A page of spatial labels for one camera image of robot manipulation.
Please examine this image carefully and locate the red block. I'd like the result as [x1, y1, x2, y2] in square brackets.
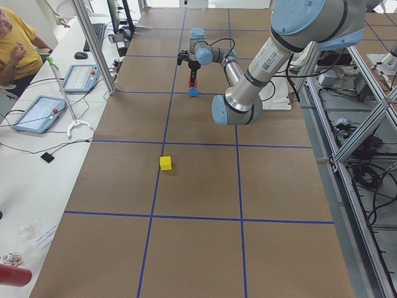
[188, 77, 198, 89]

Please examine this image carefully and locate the blue block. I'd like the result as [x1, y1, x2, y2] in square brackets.
[189, 88, 198, 97]

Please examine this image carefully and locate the yellow block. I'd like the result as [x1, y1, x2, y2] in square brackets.
[159, 156, 172, 171]

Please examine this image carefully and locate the black keyboard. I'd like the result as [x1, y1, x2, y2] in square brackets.
[83, 22, 107, 52]

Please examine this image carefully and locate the upper blue teach pendant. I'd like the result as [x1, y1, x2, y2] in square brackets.
[63, 65, 100, 94]

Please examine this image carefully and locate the blue teach pendant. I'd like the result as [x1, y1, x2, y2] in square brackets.
[63, 65, 100, 94]
[11, 96, 66, 134]

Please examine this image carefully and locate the black computer mouse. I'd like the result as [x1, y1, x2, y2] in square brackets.
[74, 52, 88, 60]

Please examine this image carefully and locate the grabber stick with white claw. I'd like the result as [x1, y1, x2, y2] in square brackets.
[46, 56, 94, 139]

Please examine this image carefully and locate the lower blue teach pendant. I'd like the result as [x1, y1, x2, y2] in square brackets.
[11, 96, 66, 134]

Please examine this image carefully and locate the small black square pad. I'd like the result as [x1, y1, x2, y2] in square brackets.
[40, 152, 55, 163]

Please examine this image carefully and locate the person in yellow shirt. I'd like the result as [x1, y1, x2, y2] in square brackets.
[1, 7, 53, 97]

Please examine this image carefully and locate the red cylinder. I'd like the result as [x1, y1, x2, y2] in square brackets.
[0, 264, 32, 287]

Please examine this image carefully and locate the white pedestal column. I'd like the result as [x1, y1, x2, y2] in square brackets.
[259, 78, 292, 111]

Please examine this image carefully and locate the aluminium frame post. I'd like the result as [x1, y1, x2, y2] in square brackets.
[71, 0, 116, 95]

